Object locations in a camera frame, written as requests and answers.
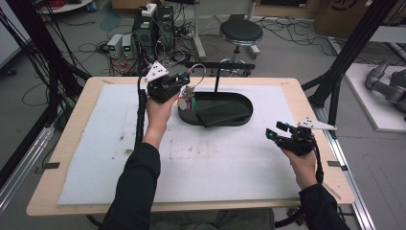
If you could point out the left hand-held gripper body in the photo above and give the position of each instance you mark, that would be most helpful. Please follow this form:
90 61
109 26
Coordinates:
161 86

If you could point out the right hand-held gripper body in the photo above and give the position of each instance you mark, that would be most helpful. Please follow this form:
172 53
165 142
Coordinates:
297 142

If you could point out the black oval tray with stand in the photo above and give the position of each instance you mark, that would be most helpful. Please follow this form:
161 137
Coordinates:
230 99

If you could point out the black wallet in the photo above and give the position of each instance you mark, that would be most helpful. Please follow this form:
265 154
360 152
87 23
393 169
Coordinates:
223 113

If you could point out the person's right hand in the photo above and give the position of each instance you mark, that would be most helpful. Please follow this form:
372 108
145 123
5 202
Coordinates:
303 169

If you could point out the person's left hand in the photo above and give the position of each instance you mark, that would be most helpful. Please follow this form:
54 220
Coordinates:
158 118

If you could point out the white desk leg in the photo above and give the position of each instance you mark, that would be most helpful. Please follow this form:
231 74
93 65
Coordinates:
198 35

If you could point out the black tape strip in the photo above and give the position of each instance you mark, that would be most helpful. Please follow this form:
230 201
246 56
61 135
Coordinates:
336 165
51 165

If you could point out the grey bench power supply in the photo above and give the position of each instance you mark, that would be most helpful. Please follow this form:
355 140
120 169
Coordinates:
127 44
114 44

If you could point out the black slim computer tower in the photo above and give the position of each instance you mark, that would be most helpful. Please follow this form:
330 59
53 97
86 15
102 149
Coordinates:
165 25

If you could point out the white foam mat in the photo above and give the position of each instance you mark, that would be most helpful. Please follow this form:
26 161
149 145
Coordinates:
223 175

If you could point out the black round stool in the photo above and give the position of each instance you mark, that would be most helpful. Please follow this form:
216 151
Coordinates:
241 30

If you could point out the white power adapter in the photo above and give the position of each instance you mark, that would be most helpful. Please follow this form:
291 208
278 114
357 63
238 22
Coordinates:
149 9

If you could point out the white platform board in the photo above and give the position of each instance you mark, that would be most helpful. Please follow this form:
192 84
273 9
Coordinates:
367 102

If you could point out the person's legs grey trousers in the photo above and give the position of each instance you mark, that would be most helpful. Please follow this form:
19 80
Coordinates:
217 220

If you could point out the cardboard box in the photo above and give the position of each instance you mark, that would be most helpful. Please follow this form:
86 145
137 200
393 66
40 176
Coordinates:
344 16

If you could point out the aluminium rail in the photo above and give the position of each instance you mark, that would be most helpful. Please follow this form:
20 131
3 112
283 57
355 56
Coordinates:
22 169
357 198

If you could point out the black metal frame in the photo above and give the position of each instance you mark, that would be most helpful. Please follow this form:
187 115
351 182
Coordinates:
348 51

